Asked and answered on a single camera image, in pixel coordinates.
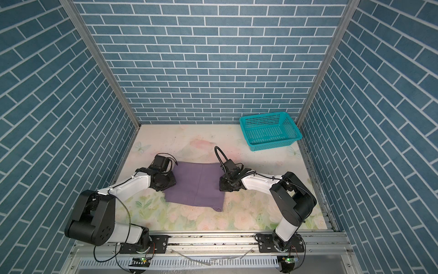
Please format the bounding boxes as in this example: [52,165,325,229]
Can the purple trousers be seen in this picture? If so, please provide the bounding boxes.
[164,162,225,212]

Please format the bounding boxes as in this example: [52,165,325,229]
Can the teal plastic basket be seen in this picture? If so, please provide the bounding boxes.
[239,112,302,151]

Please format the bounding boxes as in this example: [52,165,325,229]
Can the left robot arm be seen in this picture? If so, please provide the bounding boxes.
[65,153,179,253]

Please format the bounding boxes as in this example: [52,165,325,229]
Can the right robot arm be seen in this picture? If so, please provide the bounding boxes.
[220,159,317,252]

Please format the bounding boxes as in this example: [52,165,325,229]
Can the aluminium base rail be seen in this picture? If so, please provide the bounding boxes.
[73,231,350,258]

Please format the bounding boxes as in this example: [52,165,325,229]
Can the white slotted cable duct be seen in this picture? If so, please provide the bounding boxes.
[78,256,279,271]

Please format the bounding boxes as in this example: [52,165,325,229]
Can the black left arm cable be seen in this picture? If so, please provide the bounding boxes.
[92,152,179,271]

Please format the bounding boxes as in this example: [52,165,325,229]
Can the left corner aluminium post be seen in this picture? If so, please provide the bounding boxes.
[59,0,141,131]

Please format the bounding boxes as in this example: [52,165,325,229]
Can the corner aluminium post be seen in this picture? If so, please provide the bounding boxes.
[295,0,360,128]
[59,0,141,131]

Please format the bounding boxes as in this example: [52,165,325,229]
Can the right corner aluminium post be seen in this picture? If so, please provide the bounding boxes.
[295,0,360,128]

